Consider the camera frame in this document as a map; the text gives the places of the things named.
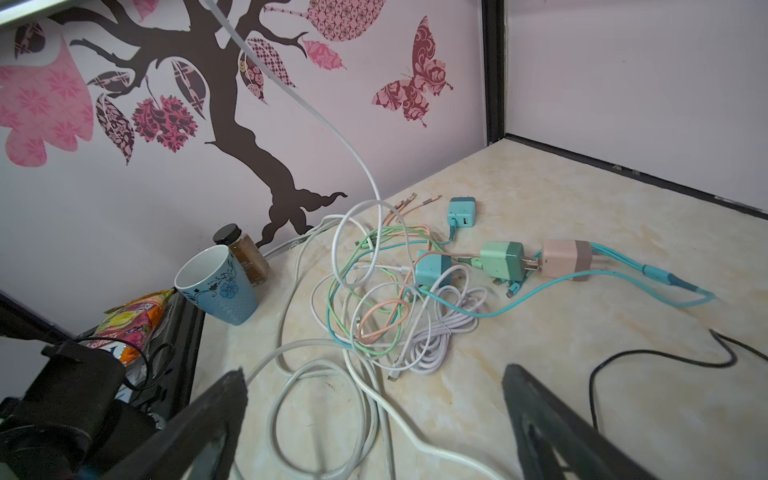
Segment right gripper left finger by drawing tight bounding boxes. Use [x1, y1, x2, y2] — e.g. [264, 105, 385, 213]
[103, 369, 248, 479]

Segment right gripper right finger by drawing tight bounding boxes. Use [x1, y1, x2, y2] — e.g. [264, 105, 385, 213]
[502, 364, 653, 479]

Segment green charger plug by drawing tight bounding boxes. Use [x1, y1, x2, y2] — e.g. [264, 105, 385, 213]
[479, 241, 526, 282]

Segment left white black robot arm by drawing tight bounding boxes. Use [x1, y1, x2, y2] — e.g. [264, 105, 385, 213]
[1, 342, 157, 479]

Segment red yellow snack packet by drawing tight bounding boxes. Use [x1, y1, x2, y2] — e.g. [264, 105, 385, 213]
[85, 289, 175, 366]

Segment white mug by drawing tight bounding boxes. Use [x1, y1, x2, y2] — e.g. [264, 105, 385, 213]
[174, 245, 258, 325]

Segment brown glass jar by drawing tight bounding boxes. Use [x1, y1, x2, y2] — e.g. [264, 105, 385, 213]
[212, 223, 270, 286]

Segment teal charger on table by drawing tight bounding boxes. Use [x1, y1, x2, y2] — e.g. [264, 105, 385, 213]
[447, 197, 477, 228]

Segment black mounting rail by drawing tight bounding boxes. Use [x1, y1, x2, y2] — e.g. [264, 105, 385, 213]
[149, 293, 205, 420]

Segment white power strip cable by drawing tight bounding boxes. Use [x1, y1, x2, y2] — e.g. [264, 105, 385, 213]
[230, 212, 505, 480]

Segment teal usb cable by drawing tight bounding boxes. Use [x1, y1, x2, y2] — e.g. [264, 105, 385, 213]
[413, 242, 718, 319]

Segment black usb cable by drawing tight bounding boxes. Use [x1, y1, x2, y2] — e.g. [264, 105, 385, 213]
[587, 328, 768, 430]

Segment pile of chargers and cables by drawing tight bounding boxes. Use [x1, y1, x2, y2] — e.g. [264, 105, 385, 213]
[308, 193, 718, 382]

